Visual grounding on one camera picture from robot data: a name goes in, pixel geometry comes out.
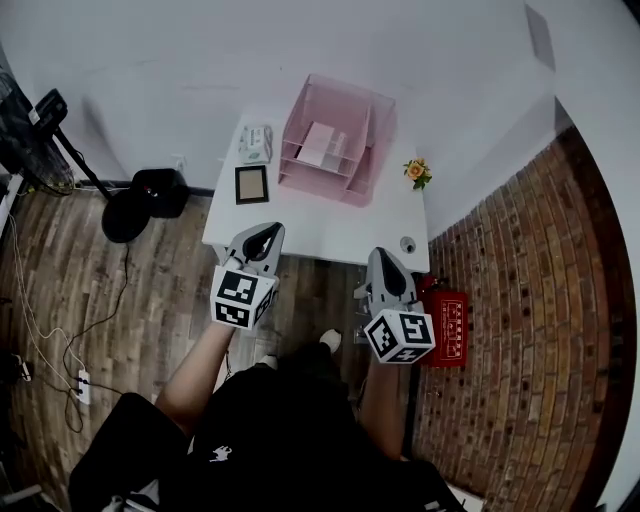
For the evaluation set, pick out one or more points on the white green tissue pack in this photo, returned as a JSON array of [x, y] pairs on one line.
[[255, 145]]

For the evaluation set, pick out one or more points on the round grey desk grommet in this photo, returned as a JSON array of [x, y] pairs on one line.
[[408, 244]]

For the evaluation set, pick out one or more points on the pink desk organizer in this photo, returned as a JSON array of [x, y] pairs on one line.
[[330, 102]]

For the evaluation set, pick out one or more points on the black bag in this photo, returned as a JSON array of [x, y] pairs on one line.
[[162, 192]]

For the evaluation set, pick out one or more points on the red fire extinguisher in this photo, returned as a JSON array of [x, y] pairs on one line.
[[430, 285]]

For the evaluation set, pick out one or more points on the white desk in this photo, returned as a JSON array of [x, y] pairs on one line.
[[320, 227]]

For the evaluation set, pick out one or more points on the brown black-edged notebook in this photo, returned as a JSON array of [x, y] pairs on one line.
[[251, 184]]

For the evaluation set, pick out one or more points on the person's white shoe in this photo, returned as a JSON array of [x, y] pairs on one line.
[[331, 340]]

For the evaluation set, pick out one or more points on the small yellow flower plant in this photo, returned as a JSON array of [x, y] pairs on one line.
[[416, 171]]

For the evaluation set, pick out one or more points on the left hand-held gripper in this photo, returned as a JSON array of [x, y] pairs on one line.
[[235, 295]]

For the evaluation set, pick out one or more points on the red fire equipment box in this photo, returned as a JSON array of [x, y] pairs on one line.
[[447, 330]]

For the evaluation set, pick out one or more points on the grey wall panel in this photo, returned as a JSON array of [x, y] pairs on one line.
[[541, 37]]

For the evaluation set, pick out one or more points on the person's black clothing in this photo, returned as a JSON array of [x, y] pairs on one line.
[[280, 440]]

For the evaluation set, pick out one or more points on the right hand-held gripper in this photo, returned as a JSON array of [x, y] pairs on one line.
[[400, 335]]

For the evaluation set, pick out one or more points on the pink booklet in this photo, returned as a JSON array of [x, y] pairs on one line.
[[315, 142]]

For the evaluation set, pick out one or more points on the small white card box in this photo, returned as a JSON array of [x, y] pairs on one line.
[[339, 145]]

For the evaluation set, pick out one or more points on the black standing fan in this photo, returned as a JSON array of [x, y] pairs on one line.
[[125, 220]]

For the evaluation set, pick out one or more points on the person's left forearm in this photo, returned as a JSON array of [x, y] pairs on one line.
[[195, 375]]

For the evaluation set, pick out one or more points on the white wall outlet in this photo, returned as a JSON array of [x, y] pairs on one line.
[[180, 163]]

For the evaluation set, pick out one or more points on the person's right forearm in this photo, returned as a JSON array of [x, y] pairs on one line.
[[382, 410]]

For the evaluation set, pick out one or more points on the white power strip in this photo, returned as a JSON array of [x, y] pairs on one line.
[[83, 387]]

